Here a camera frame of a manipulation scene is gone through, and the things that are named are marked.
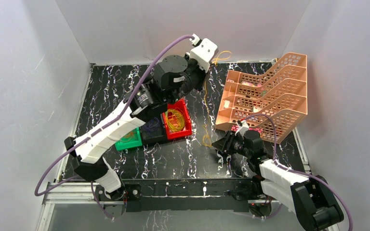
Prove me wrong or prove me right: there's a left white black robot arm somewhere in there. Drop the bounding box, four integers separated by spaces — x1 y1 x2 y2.
65 54 212 200

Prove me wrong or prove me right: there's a pink tiered file tray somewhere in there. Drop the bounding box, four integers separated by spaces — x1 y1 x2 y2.
215 52 308 143

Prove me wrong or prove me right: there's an aluminium frame rail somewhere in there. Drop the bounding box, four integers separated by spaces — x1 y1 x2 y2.
36 127 341 231

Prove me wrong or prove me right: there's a black plastic bin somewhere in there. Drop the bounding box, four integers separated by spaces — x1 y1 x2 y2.
140 115 168 146

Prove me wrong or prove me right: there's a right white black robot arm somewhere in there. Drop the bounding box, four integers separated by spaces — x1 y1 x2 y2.
212 130 344 231

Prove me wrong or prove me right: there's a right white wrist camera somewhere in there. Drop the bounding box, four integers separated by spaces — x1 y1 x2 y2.
236 120 250 136

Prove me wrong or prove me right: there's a green plastic bin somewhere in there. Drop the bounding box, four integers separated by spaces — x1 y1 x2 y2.
115 128 142 151

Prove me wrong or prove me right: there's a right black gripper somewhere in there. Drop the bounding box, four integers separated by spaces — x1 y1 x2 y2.
211 129 251 158

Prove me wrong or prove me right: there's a yellow green coiled cable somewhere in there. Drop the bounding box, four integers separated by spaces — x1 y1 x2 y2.
166 108 185 132

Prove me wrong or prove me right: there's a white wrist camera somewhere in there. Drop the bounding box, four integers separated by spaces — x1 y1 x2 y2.
236 120 250 136
189 34 218 73

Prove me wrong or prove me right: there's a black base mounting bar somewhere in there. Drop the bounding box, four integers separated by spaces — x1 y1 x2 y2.
123 178 259 212

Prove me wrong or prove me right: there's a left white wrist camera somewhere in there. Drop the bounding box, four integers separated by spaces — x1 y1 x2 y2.
189 34 218 73

